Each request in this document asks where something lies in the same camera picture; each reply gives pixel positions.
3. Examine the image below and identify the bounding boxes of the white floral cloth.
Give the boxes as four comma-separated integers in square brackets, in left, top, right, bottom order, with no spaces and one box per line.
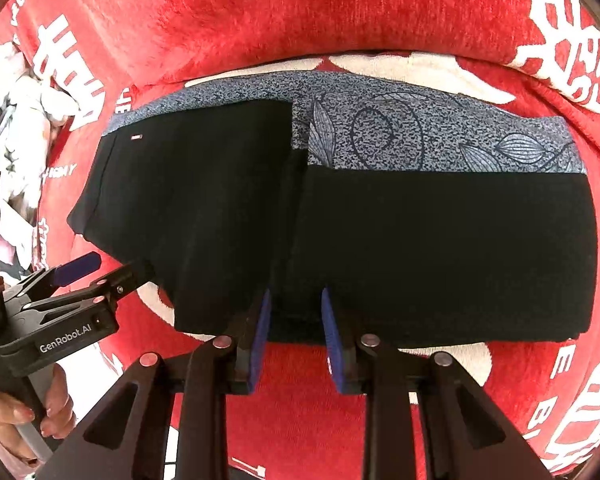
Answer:
[0,42,78,281]

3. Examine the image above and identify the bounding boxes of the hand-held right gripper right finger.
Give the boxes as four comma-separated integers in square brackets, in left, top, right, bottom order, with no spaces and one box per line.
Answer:
[321,287,553,480]

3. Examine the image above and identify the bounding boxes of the blue-grey leaf-patterned cloth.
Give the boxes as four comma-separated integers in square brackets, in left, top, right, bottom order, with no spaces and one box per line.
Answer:
[102,71,588,176]

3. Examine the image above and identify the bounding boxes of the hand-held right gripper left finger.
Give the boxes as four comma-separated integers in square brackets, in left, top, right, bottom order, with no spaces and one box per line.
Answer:
[35,287,273,480]

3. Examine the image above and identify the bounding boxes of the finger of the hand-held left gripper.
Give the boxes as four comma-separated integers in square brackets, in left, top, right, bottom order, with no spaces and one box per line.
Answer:
[25,259,156,323]
[5,251,102,306]

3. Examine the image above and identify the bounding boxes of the black pants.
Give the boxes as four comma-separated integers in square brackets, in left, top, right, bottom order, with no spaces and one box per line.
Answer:
[67,100,598,348]

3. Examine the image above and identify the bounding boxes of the red printed blanket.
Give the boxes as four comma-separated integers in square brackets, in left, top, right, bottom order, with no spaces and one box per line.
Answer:
[0,0,600,480]

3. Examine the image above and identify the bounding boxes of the person's left hand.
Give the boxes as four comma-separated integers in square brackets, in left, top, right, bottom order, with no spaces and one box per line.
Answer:
[0,365,76,461]

